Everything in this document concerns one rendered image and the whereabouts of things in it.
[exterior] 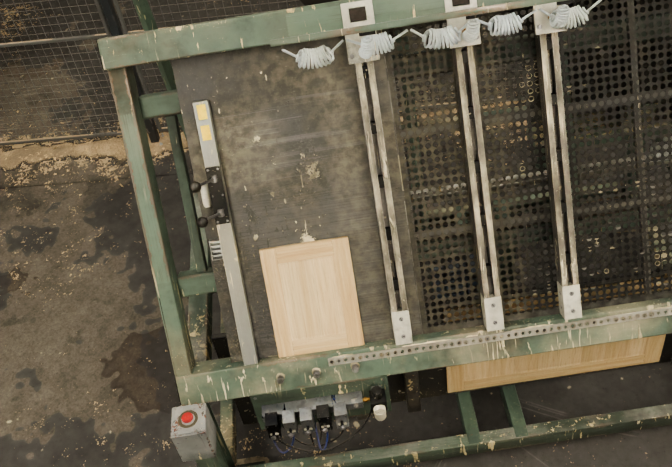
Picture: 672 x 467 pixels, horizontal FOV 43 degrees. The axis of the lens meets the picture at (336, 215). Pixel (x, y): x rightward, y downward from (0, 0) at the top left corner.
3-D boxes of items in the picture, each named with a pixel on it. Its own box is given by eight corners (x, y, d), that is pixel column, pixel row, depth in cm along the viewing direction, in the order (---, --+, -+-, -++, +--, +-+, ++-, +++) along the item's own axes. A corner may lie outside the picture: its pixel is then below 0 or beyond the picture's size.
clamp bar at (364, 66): (388, 338, 307) (394, 366, 284) (339, 3, 277) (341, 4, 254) (416, 334, 307) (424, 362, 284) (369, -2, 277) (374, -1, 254)
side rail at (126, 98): (179, 364, 315) (174, 377, 304) (114, 66, 287) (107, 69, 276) (195, 361, 315) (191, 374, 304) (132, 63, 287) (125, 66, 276)
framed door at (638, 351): (447, 388, 363) (447, 393, 361) (442, 309, 324) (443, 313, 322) (657, 357, 361) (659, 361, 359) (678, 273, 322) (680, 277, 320)
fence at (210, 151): (244, 360, 308) (244, 365, 305) (194, 101, 284) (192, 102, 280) (258, 358, 308) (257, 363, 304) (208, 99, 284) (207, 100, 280)
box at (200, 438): (183, 463, 297) (169, 437, 284) (184, 433, 305) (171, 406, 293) (217, 458, 297) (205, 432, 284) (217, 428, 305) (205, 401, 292)
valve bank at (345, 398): (262, 463, 313) (250, 429, 296) (261, 429, 323) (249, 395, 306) (397, 443, 312) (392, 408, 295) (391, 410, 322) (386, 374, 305)
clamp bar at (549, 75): (554, 313, 306) (573, 340, 283) (522, -26, 276) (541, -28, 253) (581, 309, 306) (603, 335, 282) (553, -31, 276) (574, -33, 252)
